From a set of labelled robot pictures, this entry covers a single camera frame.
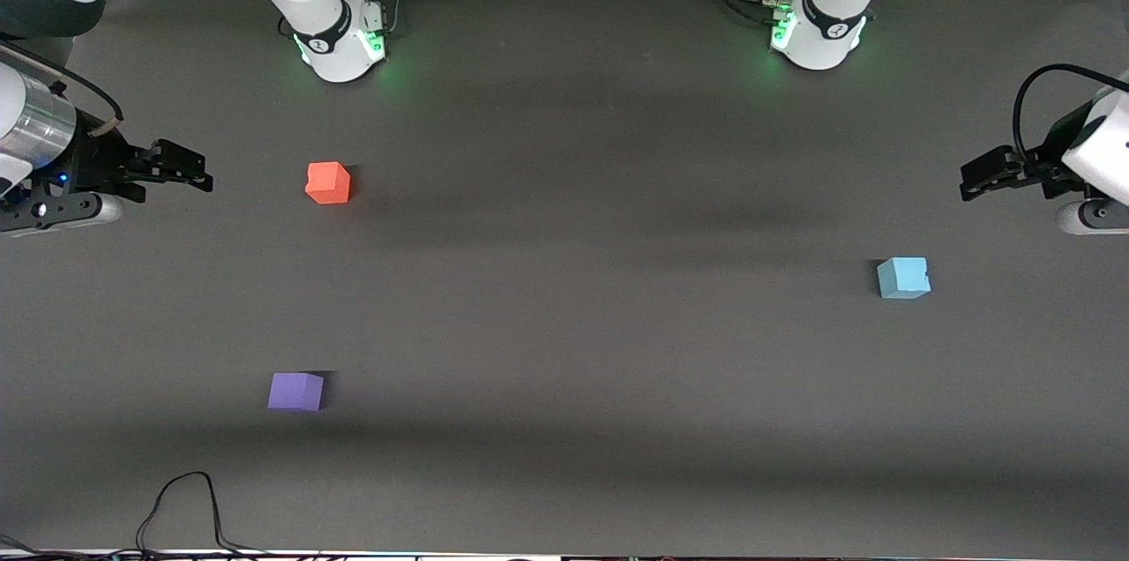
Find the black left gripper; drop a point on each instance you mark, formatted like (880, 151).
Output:
(1047, 157)

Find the purple foam block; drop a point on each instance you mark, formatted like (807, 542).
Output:
(295, 392)

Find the light blue foam block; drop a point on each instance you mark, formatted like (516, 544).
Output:
(903, 278)

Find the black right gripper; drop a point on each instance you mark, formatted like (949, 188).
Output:
(94, 160)

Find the orange foam block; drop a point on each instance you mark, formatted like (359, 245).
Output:
(328, 183)

